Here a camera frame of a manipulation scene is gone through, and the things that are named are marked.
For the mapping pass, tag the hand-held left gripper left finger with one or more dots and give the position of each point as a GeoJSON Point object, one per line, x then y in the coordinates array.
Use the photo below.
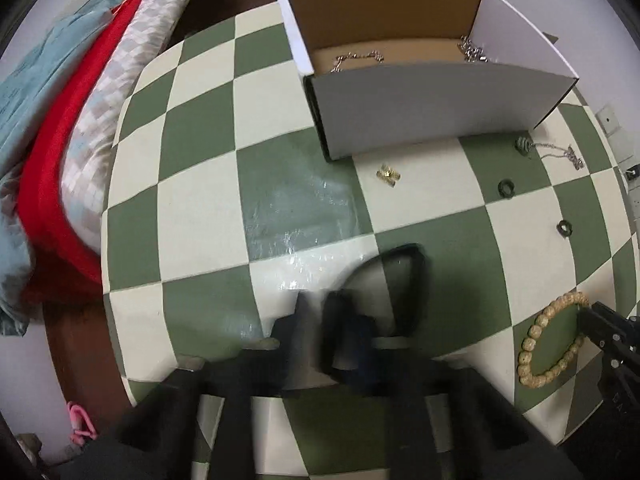
{"type": "Point", "coordinates": [296, 331]}

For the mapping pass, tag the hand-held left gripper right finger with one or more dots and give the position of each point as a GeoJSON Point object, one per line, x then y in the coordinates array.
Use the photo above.
{"type": "Point", "coordinates": [350, 340]}

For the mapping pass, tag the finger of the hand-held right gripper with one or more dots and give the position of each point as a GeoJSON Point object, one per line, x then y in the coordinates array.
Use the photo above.
{"type": "Point", "coordinates": [607, 327]}

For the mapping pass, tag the white cardboard box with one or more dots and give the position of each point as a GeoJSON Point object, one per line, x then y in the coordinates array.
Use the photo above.
{"type": "Point", "coordinates": [430, 105]}

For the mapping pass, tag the green checkered tablecloth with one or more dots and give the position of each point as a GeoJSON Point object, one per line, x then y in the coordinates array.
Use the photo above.
{"type": "Point", "coordinates": [280, 210]}

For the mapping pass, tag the gold earring pair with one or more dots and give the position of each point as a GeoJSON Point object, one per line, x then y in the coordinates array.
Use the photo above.
{"type": "Point", "coordinates": [388, 175]}

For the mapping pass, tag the pink plastic clip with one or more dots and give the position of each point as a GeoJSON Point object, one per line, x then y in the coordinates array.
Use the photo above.
{"type": "Point", "coordinates": [80, 422]}

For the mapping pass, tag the red blanket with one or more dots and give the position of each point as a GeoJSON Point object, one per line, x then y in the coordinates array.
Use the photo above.
{"type": "Point", "coordinates": [55, 160]}

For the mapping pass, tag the white quilted bedding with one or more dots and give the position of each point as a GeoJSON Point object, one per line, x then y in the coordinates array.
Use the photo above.
{"type": "Point", "coordinates": [115, 90]}

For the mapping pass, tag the light blue cloth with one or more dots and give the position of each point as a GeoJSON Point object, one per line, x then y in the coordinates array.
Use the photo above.
{"type": "Point", "coordinates": [35, 75]}

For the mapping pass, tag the white wall socket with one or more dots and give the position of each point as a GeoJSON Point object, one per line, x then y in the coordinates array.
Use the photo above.
{"type": "Point", "coordinates": [608, 118]}

